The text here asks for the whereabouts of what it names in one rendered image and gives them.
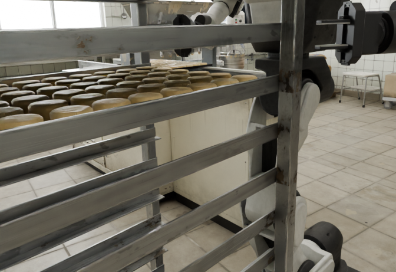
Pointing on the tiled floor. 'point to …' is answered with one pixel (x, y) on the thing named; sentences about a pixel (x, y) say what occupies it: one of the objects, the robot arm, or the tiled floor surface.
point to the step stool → (362, 85)
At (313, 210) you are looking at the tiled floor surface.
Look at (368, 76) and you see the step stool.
